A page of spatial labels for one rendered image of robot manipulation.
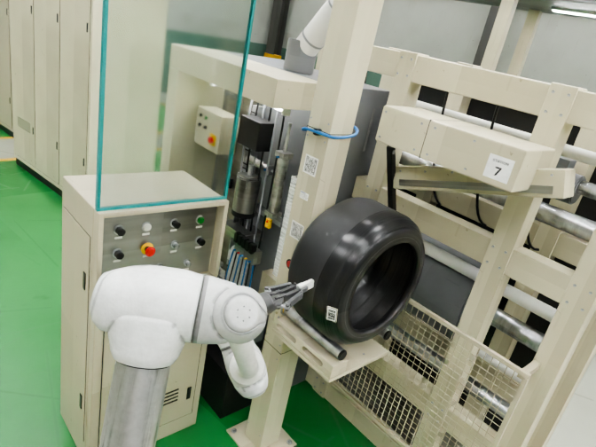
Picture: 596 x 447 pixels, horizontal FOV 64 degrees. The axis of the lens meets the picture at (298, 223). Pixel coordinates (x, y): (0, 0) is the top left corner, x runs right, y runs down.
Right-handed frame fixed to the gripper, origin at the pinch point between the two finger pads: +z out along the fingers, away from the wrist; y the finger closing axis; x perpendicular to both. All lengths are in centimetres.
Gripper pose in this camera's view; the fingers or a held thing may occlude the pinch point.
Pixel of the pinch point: (305, 286)
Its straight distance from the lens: 168.0
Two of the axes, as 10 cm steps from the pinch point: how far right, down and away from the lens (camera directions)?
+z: 7.6, -2.4, 6.0
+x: -0.9, 8.8, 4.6
